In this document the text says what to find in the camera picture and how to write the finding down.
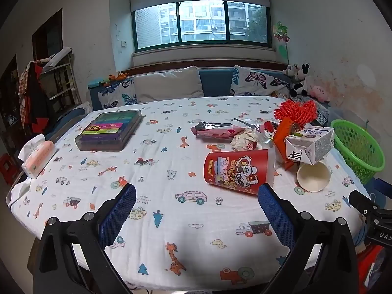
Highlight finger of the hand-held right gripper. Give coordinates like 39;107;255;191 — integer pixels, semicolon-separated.
348;190;380;218

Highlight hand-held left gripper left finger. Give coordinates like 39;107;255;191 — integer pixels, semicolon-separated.
33;183;137;294

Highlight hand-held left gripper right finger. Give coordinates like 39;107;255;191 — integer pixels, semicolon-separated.
258;184;359;294

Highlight white paper cup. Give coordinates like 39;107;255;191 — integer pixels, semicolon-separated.
297;160;331;192

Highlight green plastic basket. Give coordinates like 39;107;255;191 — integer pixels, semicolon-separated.
330;119;385;186

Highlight red cartoon snack cup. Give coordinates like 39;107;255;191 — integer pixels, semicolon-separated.
204;148;276;196

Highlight white milk carton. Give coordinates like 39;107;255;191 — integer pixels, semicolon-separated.
285;126;335;166

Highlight orange cardboard box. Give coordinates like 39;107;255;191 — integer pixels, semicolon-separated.
272;117;304;171

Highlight white tissue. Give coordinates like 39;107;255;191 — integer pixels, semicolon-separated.
230;129;264;151

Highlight pink snack bag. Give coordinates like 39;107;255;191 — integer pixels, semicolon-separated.
190;122;242;143

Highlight blue stool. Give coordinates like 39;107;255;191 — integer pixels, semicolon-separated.
364;178;392;203

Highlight red bag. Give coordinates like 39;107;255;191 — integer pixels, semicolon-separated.
357;245;389;288

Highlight white cartoon print tablecloth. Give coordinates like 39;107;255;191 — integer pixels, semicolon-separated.
6;96;372;290

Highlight clear case of coloured markers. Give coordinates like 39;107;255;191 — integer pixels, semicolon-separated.
75;109;144;152

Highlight clear jelly cup red lid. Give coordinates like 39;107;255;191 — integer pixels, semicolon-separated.
259;119;281;147

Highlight pink tissue pack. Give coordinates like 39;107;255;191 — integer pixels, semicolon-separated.
18;134;56;179

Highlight red foam fruit net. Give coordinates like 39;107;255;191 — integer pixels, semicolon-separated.
273;99;318;127

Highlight pink plush toy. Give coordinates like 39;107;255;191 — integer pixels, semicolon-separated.
308;85;331;103

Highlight small butterfly print pillow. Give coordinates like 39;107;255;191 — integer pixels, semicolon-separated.
98;78;138;110

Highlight red plastic stool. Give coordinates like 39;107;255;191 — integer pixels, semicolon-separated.
0;154;19;184

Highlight large butterfly print pillow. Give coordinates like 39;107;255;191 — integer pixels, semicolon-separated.
230;65;291;98

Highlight orange toy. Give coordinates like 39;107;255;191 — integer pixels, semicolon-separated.
102;71;129;87

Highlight black and white plush cow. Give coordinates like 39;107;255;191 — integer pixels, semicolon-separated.
282;63;314;98

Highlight beige cushion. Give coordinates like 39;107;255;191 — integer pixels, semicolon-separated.
134;66;204;103

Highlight metal shelf rack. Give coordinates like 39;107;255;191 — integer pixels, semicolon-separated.
40;47;83;111

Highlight red checked hanging clothes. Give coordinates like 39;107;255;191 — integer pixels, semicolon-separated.
18;61;57;132

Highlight blue sofa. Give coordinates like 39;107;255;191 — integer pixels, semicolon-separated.
87;67;331;112

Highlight rolled white paper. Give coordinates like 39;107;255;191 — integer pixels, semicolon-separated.
41;47;72;71

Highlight green framed window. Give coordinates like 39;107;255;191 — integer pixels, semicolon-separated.
132;0;271;52

